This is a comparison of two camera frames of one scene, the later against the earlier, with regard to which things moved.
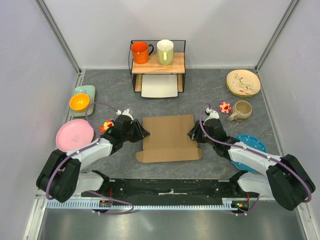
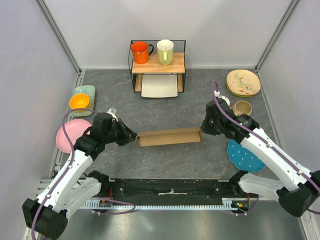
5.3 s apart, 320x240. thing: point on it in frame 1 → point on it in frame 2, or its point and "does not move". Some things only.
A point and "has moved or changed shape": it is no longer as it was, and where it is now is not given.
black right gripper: [194, 133] → [205, 128]
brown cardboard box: [169, 141] has moved or changed shape
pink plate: [74, 134] does not move
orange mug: [140, 49] does not move
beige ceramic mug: [241, 111] does not move
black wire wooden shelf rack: [153, 66] does not move
